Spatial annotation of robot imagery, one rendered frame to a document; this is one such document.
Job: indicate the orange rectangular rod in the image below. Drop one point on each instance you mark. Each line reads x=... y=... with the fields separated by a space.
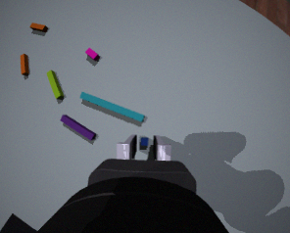
x=24 y=64
x=39 y=27

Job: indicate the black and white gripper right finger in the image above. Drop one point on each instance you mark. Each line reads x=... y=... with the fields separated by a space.
x=162 y=152

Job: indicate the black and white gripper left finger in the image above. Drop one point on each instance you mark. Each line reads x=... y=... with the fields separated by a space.
x=126 y=150

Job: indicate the turquoise rod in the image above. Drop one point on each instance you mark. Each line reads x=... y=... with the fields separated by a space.
x=111 y=106

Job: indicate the lime green rod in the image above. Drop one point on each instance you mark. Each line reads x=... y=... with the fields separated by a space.
x=55 y=84

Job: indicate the purple rod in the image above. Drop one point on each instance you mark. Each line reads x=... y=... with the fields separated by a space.
x=78 y=127

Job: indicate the magenta rod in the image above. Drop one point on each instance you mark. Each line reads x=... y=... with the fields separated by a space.
x=92 y=54

